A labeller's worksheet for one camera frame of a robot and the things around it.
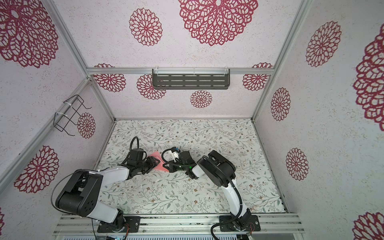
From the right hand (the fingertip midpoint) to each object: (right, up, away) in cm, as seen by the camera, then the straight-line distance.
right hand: (163, 164), depth 92 cm
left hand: (-3, -1, +1) cm, 3 cm away
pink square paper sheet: (-2, -1, -1) cm, 2 cm away
